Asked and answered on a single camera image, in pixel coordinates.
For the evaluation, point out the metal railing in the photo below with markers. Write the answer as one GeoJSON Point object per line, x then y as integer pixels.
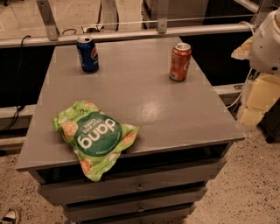
{"type": "Point", "coordinates": [60, 22]}

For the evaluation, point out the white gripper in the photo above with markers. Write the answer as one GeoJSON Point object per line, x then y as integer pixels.
{"type": "Point", "coordinates": [266, 48]}

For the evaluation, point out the green rice chip bag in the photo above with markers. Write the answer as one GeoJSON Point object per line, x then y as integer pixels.
{"type": "Point", "coordinates": [98, 140]}

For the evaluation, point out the blue pepsi can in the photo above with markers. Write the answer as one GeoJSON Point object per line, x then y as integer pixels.
{"type": "Point", "coordinates": [88, 54]}

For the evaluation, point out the orange soda can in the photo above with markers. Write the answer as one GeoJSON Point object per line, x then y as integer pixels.
{"type": "Point", "coordinates": [180, 61]}

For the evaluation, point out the sneaker shoe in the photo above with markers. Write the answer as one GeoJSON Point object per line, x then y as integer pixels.
{"type": "Point", "coordinates": [11, 217]}

